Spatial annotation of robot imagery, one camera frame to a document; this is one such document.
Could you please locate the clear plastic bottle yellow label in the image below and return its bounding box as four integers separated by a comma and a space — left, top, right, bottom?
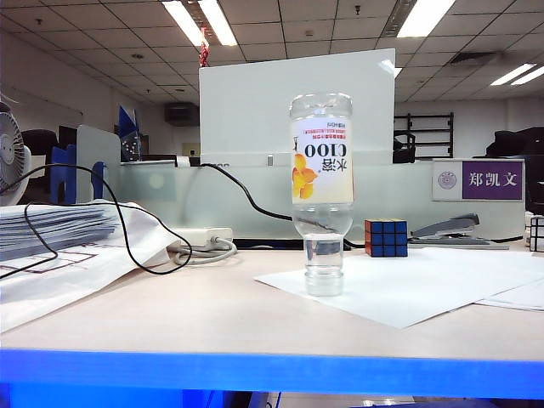
289, 93, 354, 298

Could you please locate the white power strip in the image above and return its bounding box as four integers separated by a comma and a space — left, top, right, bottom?
168, 226, 235, 247

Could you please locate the white partition board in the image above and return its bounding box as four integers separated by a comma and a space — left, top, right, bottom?
198, 48, 397, 167

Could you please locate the frosted glass desk partition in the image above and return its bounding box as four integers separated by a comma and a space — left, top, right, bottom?
119, 161, 526, 241

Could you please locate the colourful Rubik's cube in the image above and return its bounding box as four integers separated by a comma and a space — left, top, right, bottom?
364, 218, 409, 258

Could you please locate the large white paper sheet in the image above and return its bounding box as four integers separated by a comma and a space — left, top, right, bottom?
253, 251, 544, 330

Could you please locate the red hanging ornament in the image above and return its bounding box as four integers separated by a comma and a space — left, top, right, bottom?
198, 27, 213, 67

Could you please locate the blue triangular desk sign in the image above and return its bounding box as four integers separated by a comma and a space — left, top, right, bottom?
118, 104, 145, 162

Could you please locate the blue table edge strip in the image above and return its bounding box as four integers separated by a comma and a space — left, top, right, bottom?
0, 348, 544, 400

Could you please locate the black shelf rack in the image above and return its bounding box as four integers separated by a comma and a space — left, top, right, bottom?
394, 112, 455, 162

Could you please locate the grey stapler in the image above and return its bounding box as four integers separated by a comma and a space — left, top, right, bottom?
410, 212, 490, 244

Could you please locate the frosted side partition panel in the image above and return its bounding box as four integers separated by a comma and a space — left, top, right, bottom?
76, 123, 122, 204

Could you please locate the double tube ceiling light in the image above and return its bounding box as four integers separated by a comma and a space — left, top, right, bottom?
161, 0, 238, 47

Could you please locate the blue plastic stand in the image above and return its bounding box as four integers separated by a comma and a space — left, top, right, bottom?
49, 143, 109, 205

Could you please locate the purple and white nameplate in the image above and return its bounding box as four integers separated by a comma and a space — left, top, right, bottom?
432, 158, 525, 201

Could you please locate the stack of printed papers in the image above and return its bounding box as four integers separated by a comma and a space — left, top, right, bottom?
0, 199, 183, 332

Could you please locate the black office chair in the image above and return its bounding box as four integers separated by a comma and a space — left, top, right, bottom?
485, 126, 544, 213
20, 128, 60, 156

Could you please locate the single panel ceiling light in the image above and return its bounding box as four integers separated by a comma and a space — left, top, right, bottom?
396, 0, 456, 38

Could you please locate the ceiling air vent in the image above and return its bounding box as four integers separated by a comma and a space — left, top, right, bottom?
445, 51, 507, 67

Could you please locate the white Rubik's cube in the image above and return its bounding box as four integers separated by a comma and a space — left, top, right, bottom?
528, 214, 544, 252

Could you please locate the white desk fan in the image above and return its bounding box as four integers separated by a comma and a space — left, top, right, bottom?
0, 101, 33, 207

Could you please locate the distant ceiling light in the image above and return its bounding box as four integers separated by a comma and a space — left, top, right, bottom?
490, 63, 544, 87

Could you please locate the thick black cable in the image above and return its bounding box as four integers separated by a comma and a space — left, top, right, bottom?
200, 162, 524, 250

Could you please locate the grey power strip cable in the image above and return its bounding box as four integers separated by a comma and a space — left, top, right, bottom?
173, 236, 239, 265

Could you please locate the thin black cable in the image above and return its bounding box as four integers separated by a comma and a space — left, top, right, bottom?
0, 163, 194, 275

